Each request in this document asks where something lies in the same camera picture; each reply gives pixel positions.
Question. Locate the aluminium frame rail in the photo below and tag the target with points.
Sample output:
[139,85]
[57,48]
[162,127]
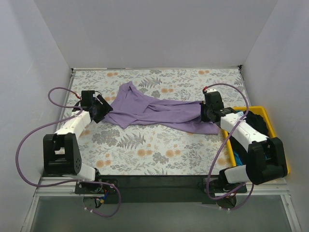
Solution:
[44,192]

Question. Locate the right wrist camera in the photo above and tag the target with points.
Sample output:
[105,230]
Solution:
[208,90]

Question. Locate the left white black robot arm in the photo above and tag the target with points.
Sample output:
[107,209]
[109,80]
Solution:
[61,154]

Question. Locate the purple t shirt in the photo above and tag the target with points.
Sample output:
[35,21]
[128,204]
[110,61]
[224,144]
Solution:
[132,107]

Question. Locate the black t shirt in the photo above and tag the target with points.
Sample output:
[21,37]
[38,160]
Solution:
[257,122]

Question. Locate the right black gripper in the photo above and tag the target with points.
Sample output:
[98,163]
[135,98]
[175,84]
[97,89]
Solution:
[204,115]

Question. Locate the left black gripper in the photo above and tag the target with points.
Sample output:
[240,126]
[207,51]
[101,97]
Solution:
[103,108]

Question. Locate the teal t shirt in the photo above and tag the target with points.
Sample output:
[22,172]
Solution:
[239,159]

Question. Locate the yellow plastic bin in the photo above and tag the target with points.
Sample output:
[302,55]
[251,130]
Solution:
[271,133]

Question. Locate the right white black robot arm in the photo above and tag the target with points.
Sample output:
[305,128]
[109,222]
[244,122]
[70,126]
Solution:
[265,156]

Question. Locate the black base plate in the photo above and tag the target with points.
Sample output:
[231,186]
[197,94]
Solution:
[155,188]

